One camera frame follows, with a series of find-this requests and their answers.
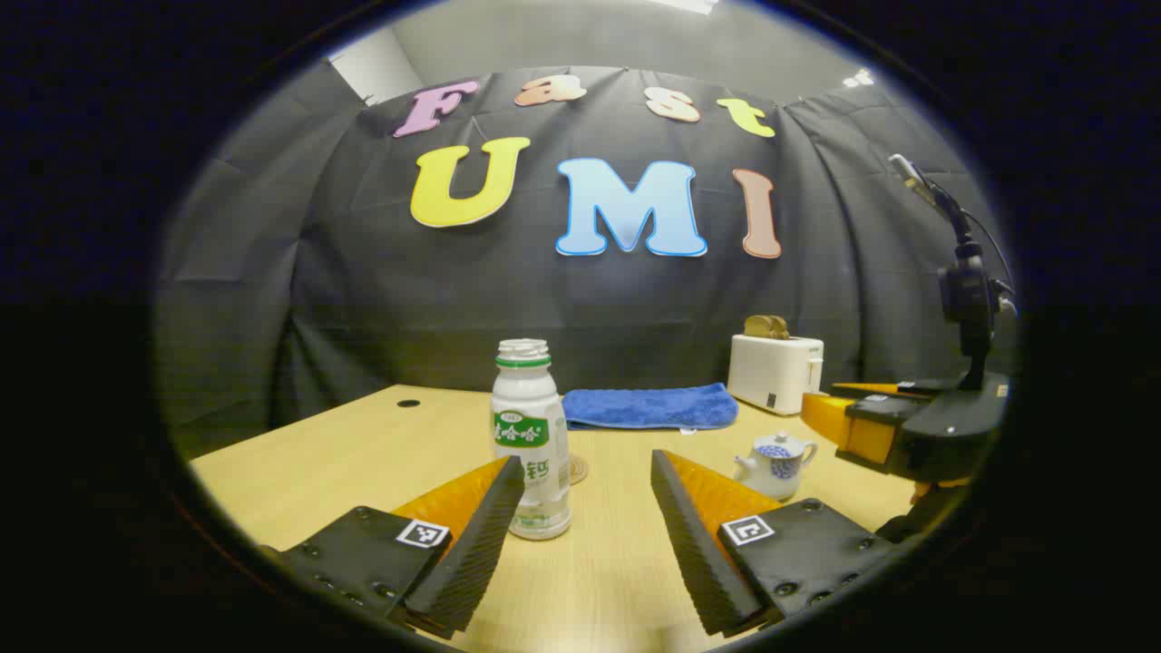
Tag white blue ceramic teacup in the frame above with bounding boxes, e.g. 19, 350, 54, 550
733, 443, 819, 502

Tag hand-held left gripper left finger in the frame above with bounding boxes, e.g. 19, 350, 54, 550
263, 455, 528, 640

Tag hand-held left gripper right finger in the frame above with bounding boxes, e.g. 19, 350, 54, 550
649, 449, 899, 638

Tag white plastic water bottle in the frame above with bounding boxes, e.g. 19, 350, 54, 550
491, 338, 573, 541

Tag blue towel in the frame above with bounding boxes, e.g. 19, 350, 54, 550
561, 382, 739, 432

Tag white toaster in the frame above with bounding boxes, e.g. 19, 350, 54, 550
727, 333, 825, 416

